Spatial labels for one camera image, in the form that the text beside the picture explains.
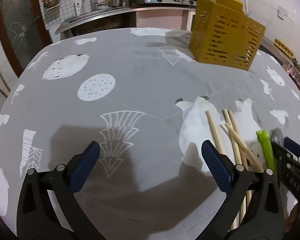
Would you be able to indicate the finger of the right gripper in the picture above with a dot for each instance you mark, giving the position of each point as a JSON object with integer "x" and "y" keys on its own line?
{"x": 292, "y": 146}
{"x": 285, "y": 157}

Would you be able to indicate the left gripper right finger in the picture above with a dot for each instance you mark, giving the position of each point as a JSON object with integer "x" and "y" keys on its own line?
{"x": 264, "y": 216}

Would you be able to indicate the left gripper left finger tip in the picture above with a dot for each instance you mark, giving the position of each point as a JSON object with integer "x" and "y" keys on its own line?
{"x": 36, "y": 218}

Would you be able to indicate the grey metal spoon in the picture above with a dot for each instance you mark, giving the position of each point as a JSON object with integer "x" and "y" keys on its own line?
{"x": 277, "y": 137}

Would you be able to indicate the right human hand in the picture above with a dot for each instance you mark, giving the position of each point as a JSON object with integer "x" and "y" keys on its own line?
{"x": 292, "y": 225}

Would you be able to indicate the wooden chopstick on table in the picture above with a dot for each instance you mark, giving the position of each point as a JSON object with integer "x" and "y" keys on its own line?
{"x": 215, "y": 133}
{"x": 240, "y": 158}
{"x": 245, "y": 147}

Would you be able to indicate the yellow egg carton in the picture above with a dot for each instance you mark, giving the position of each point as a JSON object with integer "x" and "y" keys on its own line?
{"x": 285, "y": 49}

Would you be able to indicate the yellow perforated utensil holder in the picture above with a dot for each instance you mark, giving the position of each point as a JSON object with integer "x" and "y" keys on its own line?
{"x": 223, "y": 34}

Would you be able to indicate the chopstick leaning left in holder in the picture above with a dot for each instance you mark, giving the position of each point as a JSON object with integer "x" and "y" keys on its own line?
{"x": 246, "y": 7}

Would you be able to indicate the grey patterned tablecloth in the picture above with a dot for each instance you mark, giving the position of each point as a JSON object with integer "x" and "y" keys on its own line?
{"x": 142, "y": 96}

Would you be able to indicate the white base cabinets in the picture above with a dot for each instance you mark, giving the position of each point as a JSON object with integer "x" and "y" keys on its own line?
{"x": 166, "y": 17}

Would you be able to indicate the dark wooden glass door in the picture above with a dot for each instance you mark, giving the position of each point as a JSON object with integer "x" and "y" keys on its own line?
{"x": 22, "y": 32}

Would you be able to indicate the steel sink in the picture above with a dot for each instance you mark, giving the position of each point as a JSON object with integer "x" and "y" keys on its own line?
{"x": 91, "y": 16}

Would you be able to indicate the green frog handled utensil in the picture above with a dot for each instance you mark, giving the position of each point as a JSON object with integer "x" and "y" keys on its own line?
{"x": 264, "y": 139}

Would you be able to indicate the white wall socket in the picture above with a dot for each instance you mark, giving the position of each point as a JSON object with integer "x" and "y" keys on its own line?
{"x": 282, "y": 13}

